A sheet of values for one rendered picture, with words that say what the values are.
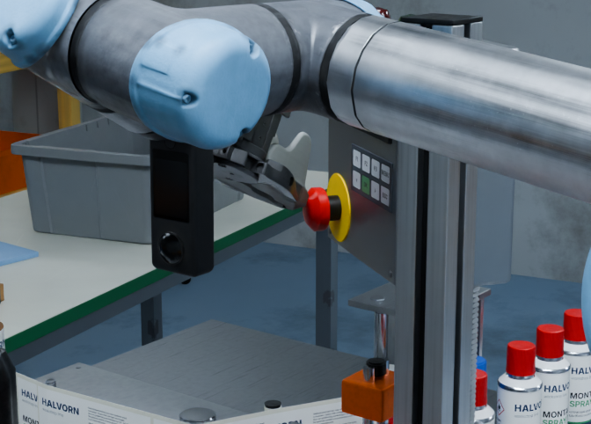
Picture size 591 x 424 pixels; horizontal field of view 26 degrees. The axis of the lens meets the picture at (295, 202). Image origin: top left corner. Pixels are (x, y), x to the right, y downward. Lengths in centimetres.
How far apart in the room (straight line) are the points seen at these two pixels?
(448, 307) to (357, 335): 384
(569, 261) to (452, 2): 121
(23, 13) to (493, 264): 42
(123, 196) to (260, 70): 223
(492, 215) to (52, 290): 178
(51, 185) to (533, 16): 284
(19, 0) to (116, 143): 268
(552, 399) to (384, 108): 82
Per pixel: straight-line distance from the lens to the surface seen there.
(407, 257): 99
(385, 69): 81
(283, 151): 103
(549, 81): 75
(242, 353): 221
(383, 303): 145
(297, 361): 217
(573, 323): 163
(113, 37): 80
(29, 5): 83
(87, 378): 198
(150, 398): 190
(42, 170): 311
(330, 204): 110
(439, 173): 96
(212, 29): 77
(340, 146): 109
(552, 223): 556
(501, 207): 102
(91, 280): 276
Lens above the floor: 158
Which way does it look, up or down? 13 degrees down
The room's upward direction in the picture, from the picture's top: straight up
